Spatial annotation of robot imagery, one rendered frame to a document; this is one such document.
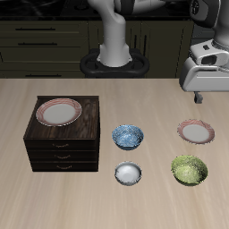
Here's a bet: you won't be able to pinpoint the blue bowl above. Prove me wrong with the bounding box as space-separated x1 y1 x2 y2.
111 123 145 151

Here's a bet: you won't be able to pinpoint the large red-rimmed white plate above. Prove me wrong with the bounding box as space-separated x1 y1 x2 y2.
35 98 83 128

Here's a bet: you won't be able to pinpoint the green bowl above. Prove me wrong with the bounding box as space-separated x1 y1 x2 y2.
170 154 209 187

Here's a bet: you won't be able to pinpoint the white bowl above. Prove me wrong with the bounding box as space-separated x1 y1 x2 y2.
114 160 143 187

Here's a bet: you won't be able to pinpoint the dark wooden cabinet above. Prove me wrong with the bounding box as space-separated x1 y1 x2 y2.
22 95 101 174

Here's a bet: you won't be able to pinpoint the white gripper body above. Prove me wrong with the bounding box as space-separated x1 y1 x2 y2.
178 56 229 93

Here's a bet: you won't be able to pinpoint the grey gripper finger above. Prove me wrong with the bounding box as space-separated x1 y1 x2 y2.
193 90 205 105

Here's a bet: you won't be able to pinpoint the flat black base plate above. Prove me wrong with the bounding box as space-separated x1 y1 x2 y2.
79 47 150 80

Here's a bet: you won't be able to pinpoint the dark kitchen cupboards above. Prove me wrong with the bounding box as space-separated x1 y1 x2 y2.
0 0 229 80

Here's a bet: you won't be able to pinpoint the small red-rimmed white plate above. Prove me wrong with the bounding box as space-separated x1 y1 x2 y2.
176 118 216 146

